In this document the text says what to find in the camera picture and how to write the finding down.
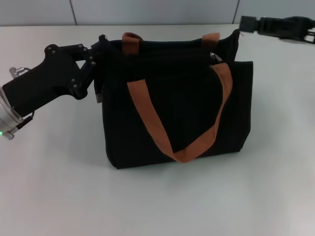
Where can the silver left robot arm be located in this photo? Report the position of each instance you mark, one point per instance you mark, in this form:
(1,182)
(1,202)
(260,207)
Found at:
(5,118)

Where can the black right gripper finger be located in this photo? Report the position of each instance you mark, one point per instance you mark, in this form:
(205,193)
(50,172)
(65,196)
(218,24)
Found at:
(248,23)

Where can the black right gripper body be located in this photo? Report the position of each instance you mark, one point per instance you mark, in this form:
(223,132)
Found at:
(297,28)

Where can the silver zipper pull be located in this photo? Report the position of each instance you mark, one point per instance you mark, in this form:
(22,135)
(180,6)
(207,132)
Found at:
(215,57)

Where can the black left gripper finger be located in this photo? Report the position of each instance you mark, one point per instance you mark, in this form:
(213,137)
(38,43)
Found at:
(98,97)
(81,50)

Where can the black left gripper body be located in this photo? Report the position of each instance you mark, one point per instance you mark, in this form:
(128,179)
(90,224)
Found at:
(44,81)

